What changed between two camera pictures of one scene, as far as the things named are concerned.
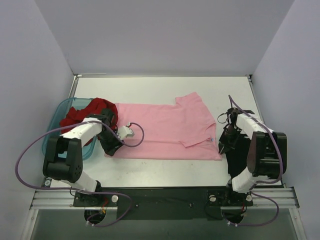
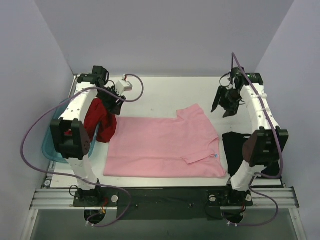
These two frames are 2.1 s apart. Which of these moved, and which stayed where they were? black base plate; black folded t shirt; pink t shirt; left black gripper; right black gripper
Moved: right black gripper; left black gripper; pink t shirt
Stayed: black base plate; black folded t shirt
